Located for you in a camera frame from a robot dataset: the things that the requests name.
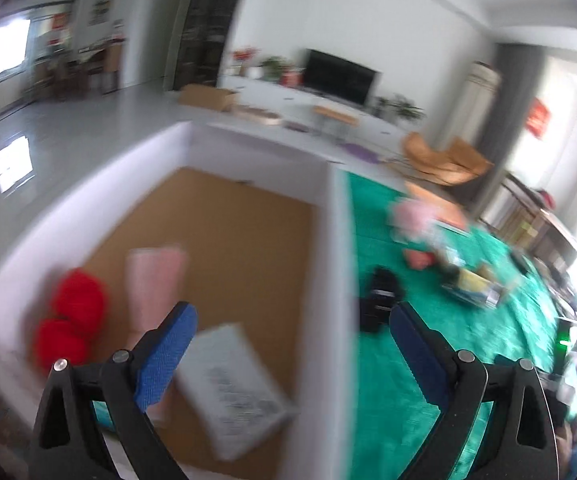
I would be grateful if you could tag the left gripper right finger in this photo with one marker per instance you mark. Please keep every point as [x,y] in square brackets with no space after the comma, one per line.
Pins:
[519,441]

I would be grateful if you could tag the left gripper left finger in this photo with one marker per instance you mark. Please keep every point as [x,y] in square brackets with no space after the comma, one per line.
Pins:
[67,442]

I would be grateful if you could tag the red yarn ball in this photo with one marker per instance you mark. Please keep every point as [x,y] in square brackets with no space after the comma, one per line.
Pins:
[81,300]
[57,338]

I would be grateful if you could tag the yellow blue snack bag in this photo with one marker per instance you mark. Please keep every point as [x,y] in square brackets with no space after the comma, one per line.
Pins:
[481,287]

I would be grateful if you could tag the pink face masks pack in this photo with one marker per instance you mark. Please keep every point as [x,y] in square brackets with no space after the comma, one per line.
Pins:
[153,278]

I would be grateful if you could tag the black yarn bundle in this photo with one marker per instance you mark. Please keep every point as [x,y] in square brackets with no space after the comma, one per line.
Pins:
[385,292]

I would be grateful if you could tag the red snack packet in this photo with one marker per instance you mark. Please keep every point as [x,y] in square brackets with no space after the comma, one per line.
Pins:
[419,260]

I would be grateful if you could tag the green satin tablecloth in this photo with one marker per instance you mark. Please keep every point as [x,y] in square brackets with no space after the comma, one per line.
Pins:
[443,319]

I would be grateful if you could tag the wooden dining chair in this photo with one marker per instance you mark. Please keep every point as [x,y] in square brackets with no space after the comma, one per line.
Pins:
[521,217]

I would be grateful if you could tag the orange book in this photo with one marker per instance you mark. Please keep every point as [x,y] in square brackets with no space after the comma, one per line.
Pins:
[448,214]

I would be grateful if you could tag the pink mesh bath pouf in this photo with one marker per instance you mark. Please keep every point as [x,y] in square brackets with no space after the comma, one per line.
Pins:
[414,221]

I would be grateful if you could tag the orange lounge chair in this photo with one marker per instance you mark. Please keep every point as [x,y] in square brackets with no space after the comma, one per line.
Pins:
[458,164]

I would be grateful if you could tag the white cardboard storage box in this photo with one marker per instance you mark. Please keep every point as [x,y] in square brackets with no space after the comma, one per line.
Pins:
[41,240]

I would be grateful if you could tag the white floor air conditioner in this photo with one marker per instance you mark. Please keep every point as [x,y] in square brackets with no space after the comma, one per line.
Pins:
[472,107]

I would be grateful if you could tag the potted green plant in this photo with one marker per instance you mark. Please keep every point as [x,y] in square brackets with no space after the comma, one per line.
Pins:
[398,109]

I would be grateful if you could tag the small wooden bench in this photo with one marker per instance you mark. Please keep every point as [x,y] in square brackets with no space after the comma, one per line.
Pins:
[335,123]

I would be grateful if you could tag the brown cardboard box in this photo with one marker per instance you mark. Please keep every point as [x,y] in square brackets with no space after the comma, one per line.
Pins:
[209,98]

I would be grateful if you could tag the white tv cabinet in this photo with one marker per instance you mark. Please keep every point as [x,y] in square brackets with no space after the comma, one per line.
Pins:
[295,105]

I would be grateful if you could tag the dark bookshelf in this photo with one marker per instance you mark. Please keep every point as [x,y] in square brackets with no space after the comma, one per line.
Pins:
[205,29]

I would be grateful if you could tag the black television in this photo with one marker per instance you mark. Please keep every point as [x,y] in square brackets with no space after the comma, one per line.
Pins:
[333,76]

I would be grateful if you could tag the red flower vase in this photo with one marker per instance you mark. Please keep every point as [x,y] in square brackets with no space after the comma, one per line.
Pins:
[242,58]

